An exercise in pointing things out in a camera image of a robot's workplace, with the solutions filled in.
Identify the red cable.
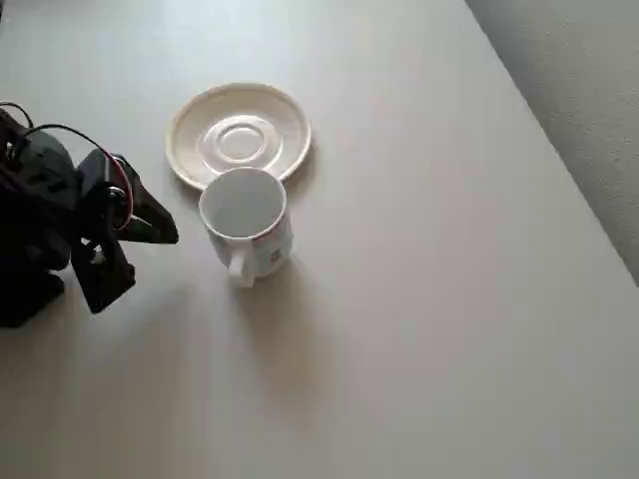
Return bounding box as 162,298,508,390
110,153,136,224

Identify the cream white saucer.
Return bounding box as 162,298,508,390
165,82,314,192

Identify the white floral mug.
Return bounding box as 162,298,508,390
198,167,295,289

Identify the black gripper camera mount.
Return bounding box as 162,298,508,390
69,234,138,315

